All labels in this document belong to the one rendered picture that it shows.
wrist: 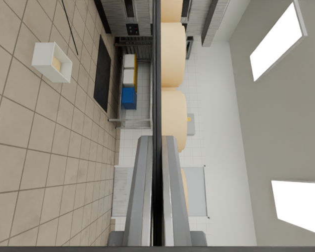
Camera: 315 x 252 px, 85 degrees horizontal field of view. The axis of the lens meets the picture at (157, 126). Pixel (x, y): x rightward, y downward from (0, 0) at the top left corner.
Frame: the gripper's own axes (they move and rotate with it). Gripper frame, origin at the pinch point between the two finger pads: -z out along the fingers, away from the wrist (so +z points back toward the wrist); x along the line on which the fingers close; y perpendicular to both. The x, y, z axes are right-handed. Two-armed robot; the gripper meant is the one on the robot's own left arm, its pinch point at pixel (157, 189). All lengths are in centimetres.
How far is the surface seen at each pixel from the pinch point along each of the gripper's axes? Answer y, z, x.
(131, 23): -49, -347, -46
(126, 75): -151, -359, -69
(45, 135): -96, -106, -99
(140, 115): -244, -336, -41
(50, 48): -33, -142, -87
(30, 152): -94, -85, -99
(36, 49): -34, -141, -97
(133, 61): -130, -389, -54
